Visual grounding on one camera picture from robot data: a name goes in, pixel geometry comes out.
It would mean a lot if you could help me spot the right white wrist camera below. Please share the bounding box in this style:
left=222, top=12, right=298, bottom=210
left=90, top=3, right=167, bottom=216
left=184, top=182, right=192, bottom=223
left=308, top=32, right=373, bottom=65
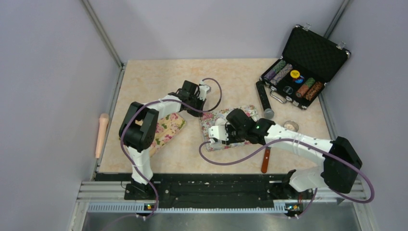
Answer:
left=208, top=125, right=229, bottom=143

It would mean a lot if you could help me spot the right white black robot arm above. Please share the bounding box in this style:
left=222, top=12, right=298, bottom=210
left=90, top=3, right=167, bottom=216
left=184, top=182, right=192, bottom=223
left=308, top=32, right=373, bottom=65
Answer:
left=212, top=109, right=362, bottom=198

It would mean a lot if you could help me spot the folded floral cloth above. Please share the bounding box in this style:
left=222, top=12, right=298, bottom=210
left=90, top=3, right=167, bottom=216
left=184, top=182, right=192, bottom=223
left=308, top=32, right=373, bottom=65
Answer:
left=150, top=113, right=186, bottom=157

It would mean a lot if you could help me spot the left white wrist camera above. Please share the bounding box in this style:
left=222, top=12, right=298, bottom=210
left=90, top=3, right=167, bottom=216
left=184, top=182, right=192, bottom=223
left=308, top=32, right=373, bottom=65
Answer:
left=199, top=82, right=211, bottom=98

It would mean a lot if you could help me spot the yellow dealer button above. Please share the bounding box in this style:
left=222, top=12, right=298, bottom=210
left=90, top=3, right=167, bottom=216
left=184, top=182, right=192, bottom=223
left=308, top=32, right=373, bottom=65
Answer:
left=290, top=70, right=300, bottom=79

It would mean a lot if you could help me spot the blue poker chip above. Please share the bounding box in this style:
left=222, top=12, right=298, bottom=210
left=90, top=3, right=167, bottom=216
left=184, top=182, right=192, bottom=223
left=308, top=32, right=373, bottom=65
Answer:
left=294, top=76, right=305, bottom=84

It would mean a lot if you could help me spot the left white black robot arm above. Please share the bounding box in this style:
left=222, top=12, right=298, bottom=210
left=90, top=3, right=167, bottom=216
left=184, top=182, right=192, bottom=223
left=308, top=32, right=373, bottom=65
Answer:
left=119, top=80, right=211, bottom=199

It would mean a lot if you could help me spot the black poker chip case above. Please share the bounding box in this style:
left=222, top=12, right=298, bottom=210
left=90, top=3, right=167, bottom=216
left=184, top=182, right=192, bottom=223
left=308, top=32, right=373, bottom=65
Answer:
left=259, top=25, right=351, bottom=110

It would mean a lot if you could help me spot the brown poker chip stack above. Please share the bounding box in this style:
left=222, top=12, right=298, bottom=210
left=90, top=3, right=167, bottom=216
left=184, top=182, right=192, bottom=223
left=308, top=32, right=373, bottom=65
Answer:
left=305, top=82, right=324, bottom=101

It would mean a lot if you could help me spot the grey poker chip stack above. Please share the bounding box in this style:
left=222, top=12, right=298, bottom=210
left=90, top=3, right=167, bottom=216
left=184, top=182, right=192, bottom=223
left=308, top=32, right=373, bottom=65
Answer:
left=271, top=64, right=293, bottom=86

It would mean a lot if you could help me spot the black microphone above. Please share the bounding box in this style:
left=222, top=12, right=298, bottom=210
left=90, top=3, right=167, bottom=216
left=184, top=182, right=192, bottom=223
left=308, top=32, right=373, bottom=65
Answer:
left=255, top=80, right=275, bottom=120

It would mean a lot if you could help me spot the green poker chip stack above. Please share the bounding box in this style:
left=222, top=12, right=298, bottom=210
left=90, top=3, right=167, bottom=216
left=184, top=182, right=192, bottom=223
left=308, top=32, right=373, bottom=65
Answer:
left=295, top=78, right=316, bottom=98

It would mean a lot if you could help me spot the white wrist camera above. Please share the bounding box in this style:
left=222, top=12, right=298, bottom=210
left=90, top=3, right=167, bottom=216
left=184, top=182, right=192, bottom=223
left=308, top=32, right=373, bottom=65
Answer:
left=199, top=82, right=211, bottom=98
left=208, top=125, right=229, bottom=143

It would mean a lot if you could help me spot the purple poker chip stack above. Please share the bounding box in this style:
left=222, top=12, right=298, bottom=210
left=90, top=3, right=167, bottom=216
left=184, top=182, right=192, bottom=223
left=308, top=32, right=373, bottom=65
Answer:
left=263, top=60, right=286, bottom=81

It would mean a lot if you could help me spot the metal spatula wooden handle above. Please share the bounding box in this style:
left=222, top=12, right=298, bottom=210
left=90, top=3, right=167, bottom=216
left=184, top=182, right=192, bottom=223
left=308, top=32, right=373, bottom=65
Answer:
left=261, top=147, right=271, bottom=174

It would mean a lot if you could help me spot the floral tray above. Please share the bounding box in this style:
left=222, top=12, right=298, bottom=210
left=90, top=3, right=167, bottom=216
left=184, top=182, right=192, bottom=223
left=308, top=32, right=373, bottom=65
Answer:
left=199, top=104, right=260, bottom=152

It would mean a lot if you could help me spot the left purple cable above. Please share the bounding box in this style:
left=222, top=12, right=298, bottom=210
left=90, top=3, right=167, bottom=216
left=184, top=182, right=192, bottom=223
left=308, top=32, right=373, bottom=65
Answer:
left=100, top=77, right=223, bottom=231

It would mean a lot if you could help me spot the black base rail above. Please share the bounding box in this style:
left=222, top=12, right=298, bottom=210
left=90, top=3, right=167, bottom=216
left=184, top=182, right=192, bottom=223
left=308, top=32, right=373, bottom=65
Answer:
left=94, top=173, right=318, bottom=212

